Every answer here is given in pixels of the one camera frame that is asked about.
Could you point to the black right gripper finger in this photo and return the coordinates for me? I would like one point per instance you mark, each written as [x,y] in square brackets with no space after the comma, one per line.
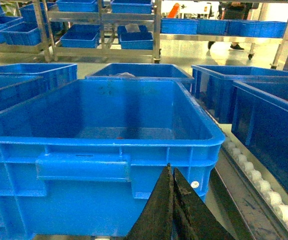
[192,218]

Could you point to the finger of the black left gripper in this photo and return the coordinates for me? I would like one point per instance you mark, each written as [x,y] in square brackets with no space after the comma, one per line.
[156,219]

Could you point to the white roller track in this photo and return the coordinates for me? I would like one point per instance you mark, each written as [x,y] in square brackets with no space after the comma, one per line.
[259,202]

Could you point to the empty blue bin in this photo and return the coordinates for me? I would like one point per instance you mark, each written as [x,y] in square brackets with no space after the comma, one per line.
[84,158]

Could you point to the blue bin right front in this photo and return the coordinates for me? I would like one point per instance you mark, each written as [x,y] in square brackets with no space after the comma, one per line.
[260,122]

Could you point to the blue bin right rear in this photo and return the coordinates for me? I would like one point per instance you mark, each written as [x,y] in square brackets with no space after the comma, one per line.
[214,85]

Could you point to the blue bin behind centre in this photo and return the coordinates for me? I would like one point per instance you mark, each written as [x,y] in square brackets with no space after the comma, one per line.
[145,71]

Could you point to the blue bin left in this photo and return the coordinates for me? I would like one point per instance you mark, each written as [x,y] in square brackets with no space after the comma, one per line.
[20,82]

